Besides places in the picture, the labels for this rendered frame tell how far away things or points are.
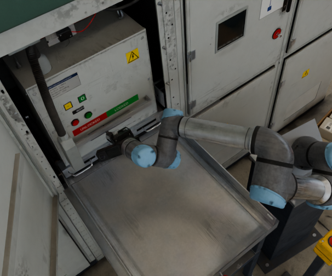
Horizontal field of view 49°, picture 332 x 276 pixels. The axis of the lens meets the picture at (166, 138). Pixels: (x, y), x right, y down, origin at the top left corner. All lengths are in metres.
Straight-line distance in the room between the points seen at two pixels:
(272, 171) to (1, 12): 0.88
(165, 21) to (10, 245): 0.91
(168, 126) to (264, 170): 0.38
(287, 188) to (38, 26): 0.90
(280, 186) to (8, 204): 0.84
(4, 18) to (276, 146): 0.85
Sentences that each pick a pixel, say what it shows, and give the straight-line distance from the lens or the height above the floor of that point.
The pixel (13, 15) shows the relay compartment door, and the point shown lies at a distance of 1.10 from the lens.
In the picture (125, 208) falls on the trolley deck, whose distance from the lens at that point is 1.57.
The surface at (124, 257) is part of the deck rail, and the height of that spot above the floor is 0.85.
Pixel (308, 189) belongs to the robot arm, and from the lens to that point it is 1.38.
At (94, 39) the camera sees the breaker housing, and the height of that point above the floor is 1.39.
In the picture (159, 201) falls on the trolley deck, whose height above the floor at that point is 0.85.
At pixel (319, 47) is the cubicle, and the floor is 0.73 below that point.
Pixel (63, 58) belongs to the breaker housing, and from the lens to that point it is 1.39.
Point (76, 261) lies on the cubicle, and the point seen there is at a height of 0.22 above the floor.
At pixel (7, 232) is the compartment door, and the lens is 1.21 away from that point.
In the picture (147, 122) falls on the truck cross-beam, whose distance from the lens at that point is 1.74.
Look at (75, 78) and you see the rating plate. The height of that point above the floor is 1.34.
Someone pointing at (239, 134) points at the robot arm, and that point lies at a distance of 1.22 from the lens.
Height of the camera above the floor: 2.23
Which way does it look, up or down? 52 degrees down
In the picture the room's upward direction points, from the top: 7 degrees counter-clockwise
